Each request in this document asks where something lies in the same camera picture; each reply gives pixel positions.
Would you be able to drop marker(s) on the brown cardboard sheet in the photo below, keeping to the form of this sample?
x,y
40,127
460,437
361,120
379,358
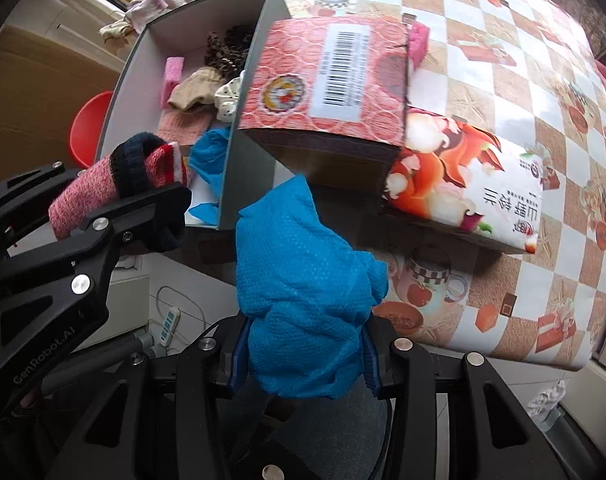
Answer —
x,y
33,100

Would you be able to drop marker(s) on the pink printed carton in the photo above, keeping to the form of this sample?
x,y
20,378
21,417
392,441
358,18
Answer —
x,y
333,60

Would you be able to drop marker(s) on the beige knit sock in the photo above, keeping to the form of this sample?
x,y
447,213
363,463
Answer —
x,y
195,87

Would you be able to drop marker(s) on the checkered printed tablecloth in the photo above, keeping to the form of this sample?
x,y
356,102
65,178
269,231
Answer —
x,y
533,125

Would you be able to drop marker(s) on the blue shoe cover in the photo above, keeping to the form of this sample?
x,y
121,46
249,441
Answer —
x,y
303,285
210,160

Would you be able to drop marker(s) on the pink sponge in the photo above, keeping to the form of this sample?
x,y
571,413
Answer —
x,y
174,80
419,42

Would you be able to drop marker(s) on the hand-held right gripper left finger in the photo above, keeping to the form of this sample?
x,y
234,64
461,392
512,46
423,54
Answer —
x,y
239,360

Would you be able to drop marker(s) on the person's grey jeans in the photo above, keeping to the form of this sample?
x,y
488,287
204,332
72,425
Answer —
x,y
333,435

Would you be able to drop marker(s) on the white dotted scrunchie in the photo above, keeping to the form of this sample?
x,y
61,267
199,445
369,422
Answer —
x,y
228,95

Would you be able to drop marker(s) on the grey cardboard box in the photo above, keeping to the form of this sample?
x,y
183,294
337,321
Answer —
x,y
263,15

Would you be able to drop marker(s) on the pink striped knit glove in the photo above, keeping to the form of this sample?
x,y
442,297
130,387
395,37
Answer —
x,y
183,127

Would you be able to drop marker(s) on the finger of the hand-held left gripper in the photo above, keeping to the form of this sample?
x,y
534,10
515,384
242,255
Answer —
x,y
23,185
148,210

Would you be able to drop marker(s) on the pink marl sock navy band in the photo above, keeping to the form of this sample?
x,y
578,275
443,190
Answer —
x,y
88,190

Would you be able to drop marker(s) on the red plastic chair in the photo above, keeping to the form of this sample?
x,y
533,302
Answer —
x,y
88,130

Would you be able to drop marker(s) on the white power strip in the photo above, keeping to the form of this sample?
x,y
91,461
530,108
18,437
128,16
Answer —
x,y
167,327

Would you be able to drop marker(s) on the leopard print scrunchie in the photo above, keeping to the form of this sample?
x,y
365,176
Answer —
x,y
223,50

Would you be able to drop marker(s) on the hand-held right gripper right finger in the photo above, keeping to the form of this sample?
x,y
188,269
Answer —
x,y
372,365

